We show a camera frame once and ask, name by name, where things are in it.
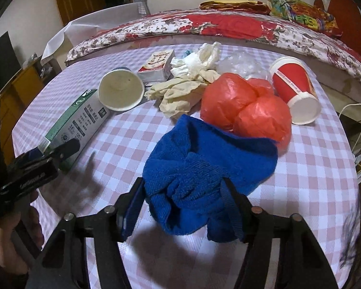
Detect wooden cabinet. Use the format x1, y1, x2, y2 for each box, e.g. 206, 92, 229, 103
0, 63, 62, 163

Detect small red white box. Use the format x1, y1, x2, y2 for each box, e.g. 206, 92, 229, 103
137, 49, 175, 82

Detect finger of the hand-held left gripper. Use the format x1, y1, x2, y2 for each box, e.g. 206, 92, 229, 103
44, 141, 80, 164
16, 147, 45, 164

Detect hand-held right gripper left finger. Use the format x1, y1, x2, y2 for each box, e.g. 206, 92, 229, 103
26, 177, 145, 289

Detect floral quilt bed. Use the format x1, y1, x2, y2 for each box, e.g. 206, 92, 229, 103
65, 10, 361, 80

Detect red plastic bag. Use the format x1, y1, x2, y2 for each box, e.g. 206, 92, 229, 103
200, 72, 292, 151

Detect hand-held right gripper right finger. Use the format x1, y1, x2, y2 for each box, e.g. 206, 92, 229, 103
219, 177, 340, 289

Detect red paper cup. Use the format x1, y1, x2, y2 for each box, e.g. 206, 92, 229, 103
269, 57, 322, 126

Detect blue towel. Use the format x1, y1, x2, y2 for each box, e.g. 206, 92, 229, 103
142, 114, 279, 243

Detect clear plastic bag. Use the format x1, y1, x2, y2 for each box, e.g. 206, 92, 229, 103
217, 51, 273, 80

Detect white cable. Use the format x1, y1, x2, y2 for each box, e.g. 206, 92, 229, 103
337, 90, 361, 157

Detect person's left forearm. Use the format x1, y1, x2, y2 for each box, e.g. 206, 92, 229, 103
0, 263, 29, 289

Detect green white carton box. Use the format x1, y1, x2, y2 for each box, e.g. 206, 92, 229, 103
38, 89, 109, 172

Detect person's left hand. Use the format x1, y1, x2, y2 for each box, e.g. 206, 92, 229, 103
0, 200, 45, 274

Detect red white headboard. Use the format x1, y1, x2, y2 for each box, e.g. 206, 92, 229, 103
314, 0, 361, 44

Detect colourful patterned pillow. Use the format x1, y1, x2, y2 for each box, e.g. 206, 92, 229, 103
268, 0, 339, 37

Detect cream rubber gloves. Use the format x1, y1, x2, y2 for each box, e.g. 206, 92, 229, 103
144, 70, 220, 119

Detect yellow red folded blanket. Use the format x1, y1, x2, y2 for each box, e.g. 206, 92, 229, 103
199, 0, 271, 15

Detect pink checked tablecloth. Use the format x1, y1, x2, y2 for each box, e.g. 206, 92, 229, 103
12, 44, 360, 289

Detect white blue paper cup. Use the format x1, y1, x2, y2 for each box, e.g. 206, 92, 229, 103
98, 67, 145, 112

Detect white plastic bag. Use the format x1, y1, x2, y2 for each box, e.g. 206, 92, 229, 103
170, 42, 221, 82

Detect black television screen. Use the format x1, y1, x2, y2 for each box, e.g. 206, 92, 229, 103
0, 32, 21, 97

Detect white cloth cover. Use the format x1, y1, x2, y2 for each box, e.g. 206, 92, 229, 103
40, 1, 146, 67

